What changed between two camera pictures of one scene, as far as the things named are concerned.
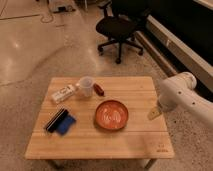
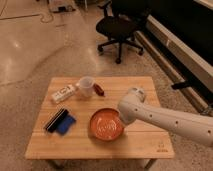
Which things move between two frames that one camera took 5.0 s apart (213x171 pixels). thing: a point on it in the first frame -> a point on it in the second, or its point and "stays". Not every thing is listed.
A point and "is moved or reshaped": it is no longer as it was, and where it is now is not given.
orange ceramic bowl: x=111 y=114 is moved or reshaped
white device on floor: x=61 y=6 stays
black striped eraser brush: x=52 y=125 stays
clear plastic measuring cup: x=85 y=86 stays
